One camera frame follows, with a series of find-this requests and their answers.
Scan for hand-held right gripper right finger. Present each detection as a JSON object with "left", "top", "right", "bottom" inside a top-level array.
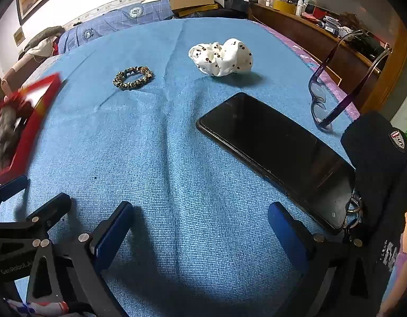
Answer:
[{"left": 268, "top": 201, "right": 369, "bottom": 317}]

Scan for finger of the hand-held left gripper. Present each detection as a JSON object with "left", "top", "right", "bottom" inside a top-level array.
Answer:
[
  {"left": 0, "top": 175, "right": 30, "bottom": 205},
  {"left": 0, "top": 192, "right": 72, "bottom": 238}
]

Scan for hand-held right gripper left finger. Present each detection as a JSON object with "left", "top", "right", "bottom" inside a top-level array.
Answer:
[{"left": 25, "top": 201, "right": 135, "bottom": 317}]

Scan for red tray box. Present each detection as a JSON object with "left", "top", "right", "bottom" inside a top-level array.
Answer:
[{"left": 0, "top": 73, "right": 63, "bottom": 185}]

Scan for white dotted scrunchie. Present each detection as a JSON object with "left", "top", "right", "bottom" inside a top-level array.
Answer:
[{"left": 188, "top": 39, "right": 254, "bottom": 78}]

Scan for striped clothing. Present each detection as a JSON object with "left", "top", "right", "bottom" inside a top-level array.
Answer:
[{"left": 3, "top": 299, "right": 70, "bottom": 317}]

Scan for black smartphone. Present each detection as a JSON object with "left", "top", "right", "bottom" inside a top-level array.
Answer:
[{"left": 196, "top": 92, "right": 357, "bottom": 236}]

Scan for black knit cloth with badge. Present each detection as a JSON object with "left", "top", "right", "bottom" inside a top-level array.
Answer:
[{"left": 340, "top": 110, "right": 407, "bottom": 317}]

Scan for brown armchair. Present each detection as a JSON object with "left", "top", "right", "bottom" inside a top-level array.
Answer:
[{"left": 0, "top": 54, "right": 59, "bottom": 96}]

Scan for leopard print scrunchie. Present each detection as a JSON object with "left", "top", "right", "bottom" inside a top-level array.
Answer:
[{"left": 113, "top": 67, "right": 154, "bottom": 90}]

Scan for pile of clothes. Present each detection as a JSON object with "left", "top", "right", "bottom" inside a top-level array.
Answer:
[{"left": 23, "top": 26, "right": 66, "bottom": 62}]

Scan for blue checked quilt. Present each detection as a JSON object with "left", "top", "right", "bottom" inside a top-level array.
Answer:
[{"left": 58, "top": 0, "right": 174, "bottom": 55}]

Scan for wooden side cabinet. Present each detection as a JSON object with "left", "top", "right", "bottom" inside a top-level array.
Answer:
[{"left": 250, "top": 3, "right": 407, "bottom": 113}]

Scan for gold flat box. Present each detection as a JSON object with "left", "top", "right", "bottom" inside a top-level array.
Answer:
[{"left": 179, "top": 5, "right": 220, "bottom": 17}]

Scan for brown cardboard box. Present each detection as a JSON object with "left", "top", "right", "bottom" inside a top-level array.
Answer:
[{"left": 170, "top": 0, "right": 215, "bottom": 12}]

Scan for metal key ring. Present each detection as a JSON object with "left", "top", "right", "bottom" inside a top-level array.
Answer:
[{"left": 344, "top": 190, "right": 366, "bottom": 232}]

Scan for purple frame glasses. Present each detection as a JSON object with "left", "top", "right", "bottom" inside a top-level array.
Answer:
[{"left": 308, "top": 30, "right": 393, "bottom": 132}]

